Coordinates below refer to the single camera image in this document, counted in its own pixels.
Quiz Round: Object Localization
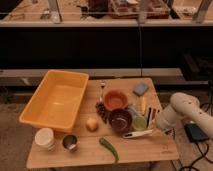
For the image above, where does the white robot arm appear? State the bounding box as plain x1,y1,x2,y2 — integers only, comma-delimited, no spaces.
155,92,213,139

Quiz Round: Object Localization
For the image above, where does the metal fork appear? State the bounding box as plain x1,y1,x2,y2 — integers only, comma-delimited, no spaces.
99,81,106,102

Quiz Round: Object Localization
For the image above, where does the orange ceramic bowl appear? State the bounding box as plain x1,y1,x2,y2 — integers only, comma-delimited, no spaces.
103,90,128,111

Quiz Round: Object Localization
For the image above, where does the dark grapes bunch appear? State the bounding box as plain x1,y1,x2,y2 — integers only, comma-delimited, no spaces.
96,102,109,123

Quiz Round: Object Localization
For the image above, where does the blue sponge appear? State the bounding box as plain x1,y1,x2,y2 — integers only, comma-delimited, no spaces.
133,83,149,97

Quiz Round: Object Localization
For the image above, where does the grey cloth piece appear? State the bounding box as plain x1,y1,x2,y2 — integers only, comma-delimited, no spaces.
127,104,138,118

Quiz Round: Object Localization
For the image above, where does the dark purple bowl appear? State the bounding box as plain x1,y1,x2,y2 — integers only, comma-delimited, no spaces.
108,109,132,133

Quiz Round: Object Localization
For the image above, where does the wooden table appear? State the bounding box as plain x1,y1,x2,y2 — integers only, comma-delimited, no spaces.
27,80,179,169

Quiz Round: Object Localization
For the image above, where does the small green cup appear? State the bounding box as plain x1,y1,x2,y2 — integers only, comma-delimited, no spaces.
132,116,147,131

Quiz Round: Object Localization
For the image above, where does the striped multicolour block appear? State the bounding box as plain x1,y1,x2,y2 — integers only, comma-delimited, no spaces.
146,107,160,127

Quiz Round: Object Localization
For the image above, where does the yellow plastic bin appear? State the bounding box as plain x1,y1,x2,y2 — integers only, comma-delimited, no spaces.
19,70,89,133

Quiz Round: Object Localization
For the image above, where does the green chili pepper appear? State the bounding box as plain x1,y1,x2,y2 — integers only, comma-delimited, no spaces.
99,138,119,163

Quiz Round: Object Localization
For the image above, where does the small metal cup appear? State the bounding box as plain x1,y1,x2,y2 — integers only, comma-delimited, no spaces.
62,135,78,152

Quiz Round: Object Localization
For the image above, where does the white paper cup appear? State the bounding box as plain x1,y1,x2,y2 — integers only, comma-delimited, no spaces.
34,128,55,149

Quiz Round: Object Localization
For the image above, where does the black box on floor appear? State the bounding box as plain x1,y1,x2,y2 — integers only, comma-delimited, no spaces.
184,123,209,142

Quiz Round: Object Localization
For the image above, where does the black floor cable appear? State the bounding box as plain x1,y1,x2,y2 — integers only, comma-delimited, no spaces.
169,99,213,171

